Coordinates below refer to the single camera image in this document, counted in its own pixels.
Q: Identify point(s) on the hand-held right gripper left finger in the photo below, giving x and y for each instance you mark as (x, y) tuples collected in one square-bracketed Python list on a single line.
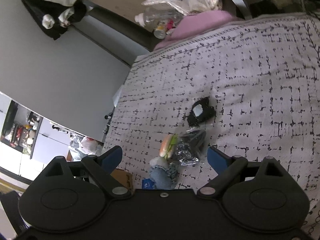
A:
[(112, 157)]

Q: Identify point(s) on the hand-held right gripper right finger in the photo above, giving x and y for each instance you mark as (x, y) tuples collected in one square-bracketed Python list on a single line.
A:
[(217, 159)]

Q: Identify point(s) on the cardboard box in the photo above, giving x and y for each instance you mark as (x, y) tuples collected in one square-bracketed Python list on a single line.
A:
[(122, 177)]

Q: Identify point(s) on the clear plastic bag of socks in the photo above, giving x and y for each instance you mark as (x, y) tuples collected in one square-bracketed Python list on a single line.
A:
[(190, 145)]

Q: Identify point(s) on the blue white tissue packet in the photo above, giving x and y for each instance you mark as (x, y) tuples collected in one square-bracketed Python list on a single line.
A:
[(147, 184)]

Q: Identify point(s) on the white fuzzy soft piece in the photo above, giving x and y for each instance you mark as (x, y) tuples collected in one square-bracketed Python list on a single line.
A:
[(158, 161)]

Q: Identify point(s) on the burger plush toy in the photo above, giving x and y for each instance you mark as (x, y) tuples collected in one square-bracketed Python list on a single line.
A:
[(166, 146)]

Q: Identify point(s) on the white red plastic bag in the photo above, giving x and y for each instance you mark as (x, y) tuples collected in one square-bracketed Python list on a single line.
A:
[(87, 145)]

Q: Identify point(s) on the pale blue plastic bag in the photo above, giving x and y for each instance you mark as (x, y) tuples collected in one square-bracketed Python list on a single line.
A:
[(74, 143)]

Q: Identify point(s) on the white cabinet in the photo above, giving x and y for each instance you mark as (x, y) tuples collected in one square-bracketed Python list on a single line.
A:
[(50, 142)]

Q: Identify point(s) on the black patterned white bed blanket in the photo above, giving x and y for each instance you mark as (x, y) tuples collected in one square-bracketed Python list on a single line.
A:
[(250, 80)]

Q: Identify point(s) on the cluttered kitchen shelf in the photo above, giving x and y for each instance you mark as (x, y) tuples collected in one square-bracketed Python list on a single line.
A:
[(22, 132)]

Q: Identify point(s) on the black board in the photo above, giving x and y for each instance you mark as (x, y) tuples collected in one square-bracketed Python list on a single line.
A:
[(130, 36)]

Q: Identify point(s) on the small beige container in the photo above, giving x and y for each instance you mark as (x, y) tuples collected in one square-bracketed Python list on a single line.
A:
[(160, 31)]

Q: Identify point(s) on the pink pillow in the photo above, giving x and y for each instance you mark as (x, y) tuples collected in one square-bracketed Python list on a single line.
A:
[(197, 22)]

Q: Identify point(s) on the clear plastic bottle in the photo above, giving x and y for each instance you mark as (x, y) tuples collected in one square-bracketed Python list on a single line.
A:
[(160, 16)]

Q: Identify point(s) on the brown cardboard panel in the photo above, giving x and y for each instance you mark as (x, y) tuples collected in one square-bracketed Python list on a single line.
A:
[(120, 2)]

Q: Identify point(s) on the black camera tripod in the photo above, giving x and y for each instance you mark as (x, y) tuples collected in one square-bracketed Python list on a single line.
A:
[(108, 123)]

